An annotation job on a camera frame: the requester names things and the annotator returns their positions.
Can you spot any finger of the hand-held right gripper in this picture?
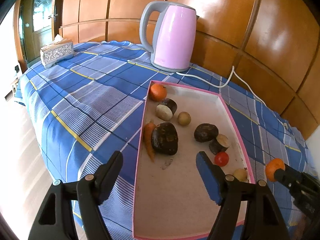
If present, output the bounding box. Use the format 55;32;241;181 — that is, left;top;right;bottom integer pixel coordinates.
274;164;304;193

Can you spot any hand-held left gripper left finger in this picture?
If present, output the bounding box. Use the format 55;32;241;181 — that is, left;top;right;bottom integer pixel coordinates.
28;150;124;240

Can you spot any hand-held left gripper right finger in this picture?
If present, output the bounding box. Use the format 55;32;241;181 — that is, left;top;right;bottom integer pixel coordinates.
196;151;290;240

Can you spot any large orange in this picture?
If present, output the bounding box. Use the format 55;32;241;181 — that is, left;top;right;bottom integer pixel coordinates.
265;158;286;182

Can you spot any small red tomato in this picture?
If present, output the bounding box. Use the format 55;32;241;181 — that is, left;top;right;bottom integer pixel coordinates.
214;152;230;167

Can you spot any small beige round fruit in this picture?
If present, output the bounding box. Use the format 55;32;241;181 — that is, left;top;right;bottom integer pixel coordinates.
177;112;192;126
232;169;250;182

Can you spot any dark cut fruit piece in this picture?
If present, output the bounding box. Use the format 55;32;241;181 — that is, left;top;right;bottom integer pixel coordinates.
209;134;231;155

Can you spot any pink shallow cardboard box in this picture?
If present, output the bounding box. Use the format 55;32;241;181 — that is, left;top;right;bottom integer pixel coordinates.
132;80;256;239

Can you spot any dark round fruit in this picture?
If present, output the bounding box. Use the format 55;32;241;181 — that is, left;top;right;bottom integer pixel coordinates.
194;123;219;143

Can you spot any orange carrot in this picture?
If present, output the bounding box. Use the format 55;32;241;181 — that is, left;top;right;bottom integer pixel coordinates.
143;120;157;162

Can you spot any dark brown fruit chunk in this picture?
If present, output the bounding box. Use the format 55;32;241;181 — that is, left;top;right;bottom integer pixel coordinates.
151;122;179;156

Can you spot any dark cut fruit beige face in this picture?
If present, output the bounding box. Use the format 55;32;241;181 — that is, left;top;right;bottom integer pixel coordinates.
155;98;178;121

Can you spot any small orange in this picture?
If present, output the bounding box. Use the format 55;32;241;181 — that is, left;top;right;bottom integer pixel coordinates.
149;83;167;102

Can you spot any blue plaid blanket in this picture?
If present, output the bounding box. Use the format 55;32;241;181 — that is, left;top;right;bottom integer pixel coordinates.
14;40;315;240

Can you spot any silver ornate tissue box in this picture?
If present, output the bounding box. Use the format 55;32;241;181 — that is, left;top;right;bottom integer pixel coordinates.
40;34;75;68

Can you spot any pink electric kettle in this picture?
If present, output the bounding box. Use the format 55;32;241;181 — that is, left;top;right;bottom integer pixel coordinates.
139;1;198;73

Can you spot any wooden wardrobe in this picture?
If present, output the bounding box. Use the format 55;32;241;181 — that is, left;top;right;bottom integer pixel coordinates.
60;0;320;140

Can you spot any wooden door with glass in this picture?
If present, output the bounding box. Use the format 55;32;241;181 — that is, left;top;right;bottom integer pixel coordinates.
14;0;63;73

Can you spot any white kettle power cord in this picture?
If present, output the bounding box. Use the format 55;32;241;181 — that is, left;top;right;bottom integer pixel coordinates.
175;66;290;130

